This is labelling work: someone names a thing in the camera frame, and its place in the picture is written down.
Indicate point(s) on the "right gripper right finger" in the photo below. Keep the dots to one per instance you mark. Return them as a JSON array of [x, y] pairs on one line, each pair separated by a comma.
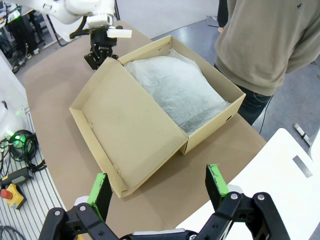
[[240, 217]]

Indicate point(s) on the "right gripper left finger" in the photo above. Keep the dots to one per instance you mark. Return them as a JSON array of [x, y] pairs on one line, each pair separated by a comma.
[[82, 222]]

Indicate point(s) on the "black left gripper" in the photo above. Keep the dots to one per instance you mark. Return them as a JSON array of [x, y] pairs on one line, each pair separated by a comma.
[[102, 37]]

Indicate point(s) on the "white tissue paper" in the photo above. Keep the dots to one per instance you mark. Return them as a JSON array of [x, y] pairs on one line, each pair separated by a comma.
[[180, 90]]

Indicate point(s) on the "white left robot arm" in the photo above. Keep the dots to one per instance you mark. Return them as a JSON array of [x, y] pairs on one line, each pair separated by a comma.
[[75, 8]]

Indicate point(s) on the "brown cardboard shoe box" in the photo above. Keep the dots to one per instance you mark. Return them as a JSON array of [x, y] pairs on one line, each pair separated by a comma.
[[125, 125]]

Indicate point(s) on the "yellow emergency stop box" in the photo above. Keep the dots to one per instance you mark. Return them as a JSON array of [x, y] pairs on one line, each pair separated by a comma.
[[12, 196]]

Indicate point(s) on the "grey handheld controller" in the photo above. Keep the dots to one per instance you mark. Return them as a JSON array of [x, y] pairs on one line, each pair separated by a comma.
[[17, 176]]

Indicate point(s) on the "grey floor plate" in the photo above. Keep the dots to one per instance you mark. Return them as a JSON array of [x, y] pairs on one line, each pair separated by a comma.
[[212, 21]]

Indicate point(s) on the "person in beige sweater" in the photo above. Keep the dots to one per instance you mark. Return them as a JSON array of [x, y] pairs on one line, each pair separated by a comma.
[[260, 45]]

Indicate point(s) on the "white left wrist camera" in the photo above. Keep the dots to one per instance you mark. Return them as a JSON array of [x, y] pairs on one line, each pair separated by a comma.
[[120, 33]]

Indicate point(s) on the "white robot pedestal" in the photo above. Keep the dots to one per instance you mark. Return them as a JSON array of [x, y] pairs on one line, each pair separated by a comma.
[[10, 100]]

